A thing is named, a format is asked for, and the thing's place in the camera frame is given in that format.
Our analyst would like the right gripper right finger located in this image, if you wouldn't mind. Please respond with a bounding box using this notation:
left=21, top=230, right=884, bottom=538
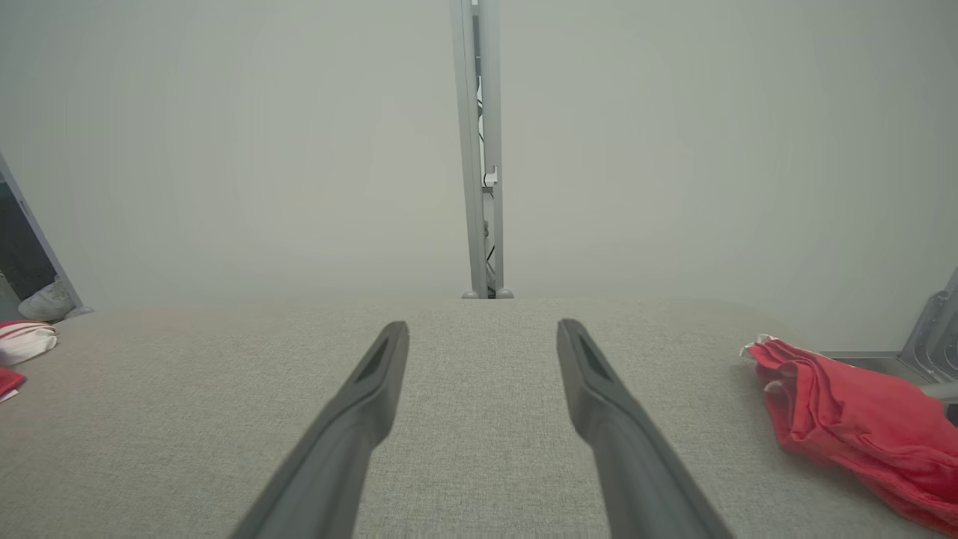
left=556, top=318, right=734, bottom=539

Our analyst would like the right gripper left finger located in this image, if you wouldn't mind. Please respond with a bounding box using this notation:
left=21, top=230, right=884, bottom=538
left=228, top=320, right=411, bottom=539

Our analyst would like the red basketball jersey white trim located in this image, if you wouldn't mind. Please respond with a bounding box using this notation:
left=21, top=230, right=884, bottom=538
left=0, top=320, right=59, bottom=403

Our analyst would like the plain red crumpled garment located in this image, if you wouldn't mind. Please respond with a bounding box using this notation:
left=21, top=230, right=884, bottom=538
left=741, top=335, right=958, bottom=536

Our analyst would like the white shoe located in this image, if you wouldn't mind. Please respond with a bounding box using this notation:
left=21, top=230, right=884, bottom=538
left=18, top=280, right=76, bottom=322

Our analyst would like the grey partition frame double post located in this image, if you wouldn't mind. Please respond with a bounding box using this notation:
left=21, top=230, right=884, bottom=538
left=449, top=0, right=514, bottom=300

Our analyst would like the grey slanted frame leg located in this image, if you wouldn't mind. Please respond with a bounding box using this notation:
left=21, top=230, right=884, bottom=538
left=0, top=153, right=95, bottom=320

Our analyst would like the grey metal frame bracket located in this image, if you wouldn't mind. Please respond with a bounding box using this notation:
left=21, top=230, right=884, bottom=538
left=820, top=268, right=958, bottom=405

